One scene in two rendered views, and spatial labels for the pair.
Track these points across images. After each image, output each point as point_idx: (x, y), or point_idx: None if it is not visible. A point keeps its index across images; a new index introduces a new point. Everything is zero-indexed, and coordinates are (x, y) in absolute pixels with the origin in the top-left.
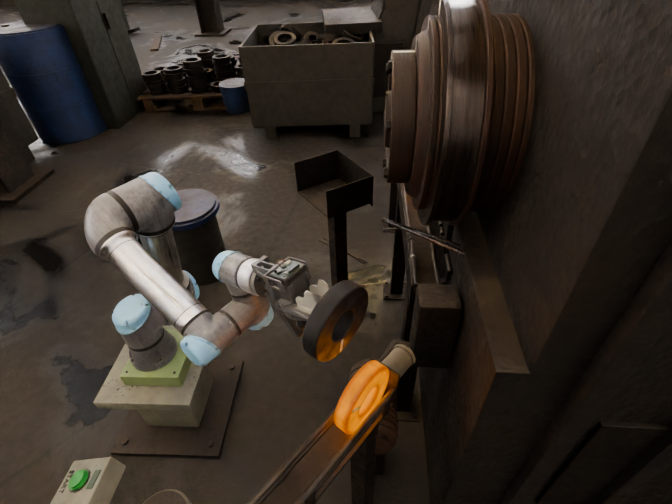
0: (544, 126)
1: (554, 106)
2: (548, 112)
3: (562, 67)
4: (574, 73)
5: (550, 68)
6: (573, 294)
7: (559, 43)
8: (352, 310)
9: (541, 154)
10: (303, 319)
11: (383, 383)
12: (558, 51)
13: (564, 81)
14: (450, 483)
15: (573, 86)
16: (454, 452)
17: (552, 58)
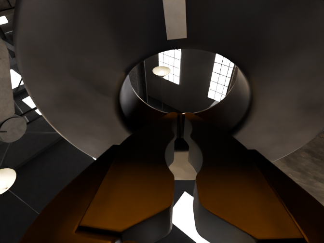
0: (320, 157)
1: (305, 163)
2: (316, 163)
3: (302, 177)
4: (283, 169)
5: (323, 184)
6: (235, 66)
7: (312, 190)
8: (227, 94)
9: (319, 141)
10: (91, 169)
11: None
12: (312, 187)
13: (295, 170)
14: None
15: (281, 164)
16: None
17: (322, 188)
